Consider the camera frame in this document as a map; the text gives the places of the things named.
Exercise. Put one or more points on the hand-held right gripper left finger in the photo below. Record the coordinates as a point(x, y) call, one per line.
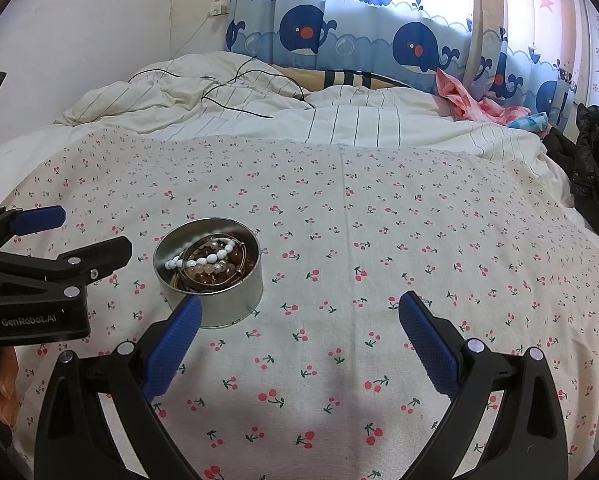
point(177, 345)

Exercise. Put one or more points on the striped yellow pillow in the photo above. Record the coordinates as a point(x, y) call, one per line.
point(344, 78)

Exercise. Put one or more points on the cherry print bed sheet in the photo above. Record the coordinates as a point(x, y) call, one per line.
point(379, 210)

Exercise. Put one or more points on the white wall charger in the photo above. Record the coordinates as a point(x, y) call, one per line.
point(222, 0)

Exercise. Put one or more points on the cream striped duvet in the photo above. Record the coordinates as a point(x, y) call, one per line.
point(379, 120)

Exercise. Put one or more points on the black jacket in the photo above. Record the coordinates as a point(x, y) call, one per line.
point(594, 160)

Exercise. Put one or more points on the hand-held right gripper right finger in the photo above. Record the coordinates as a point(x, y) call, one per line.
point(427, 340)

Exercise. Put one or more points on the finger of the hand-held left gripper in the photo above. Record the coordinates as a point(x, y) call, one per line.
point(41, 220)
point(54, 270)

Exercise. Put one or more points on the blue checked cloth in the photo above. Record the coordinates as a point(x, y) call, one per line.
point(529, 122)

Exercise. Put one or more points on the round silver metal tin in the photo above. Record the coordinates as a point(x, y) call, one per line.
point(234, 300)

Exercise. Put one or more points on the pink cloth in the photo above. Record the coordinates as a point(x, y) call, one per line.
point(459, 95)

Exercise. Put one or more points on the blue whale print curtain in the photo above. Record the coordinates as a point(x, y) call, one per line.
point(304, 25)

